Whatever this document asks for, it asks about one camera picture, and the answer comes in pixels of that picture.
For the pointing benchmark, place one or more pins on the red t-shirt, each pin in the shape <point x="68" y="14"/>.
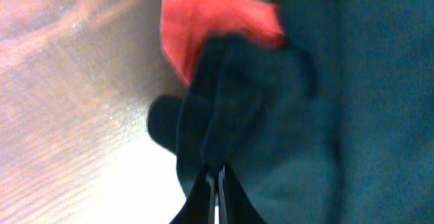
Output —
<point x="186" y="24"/>

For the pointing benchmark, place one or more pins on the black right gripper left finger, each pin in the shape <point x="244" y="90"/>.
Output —
<point x="200" y="204"/>

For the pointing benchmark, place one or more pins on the black t-shirt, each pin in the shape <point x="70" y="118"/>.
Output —
<point x="335" y="126"/>

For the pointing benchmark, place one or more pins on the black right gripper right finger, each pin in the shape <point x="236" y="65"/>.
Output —
<point x="234" y="205"/>

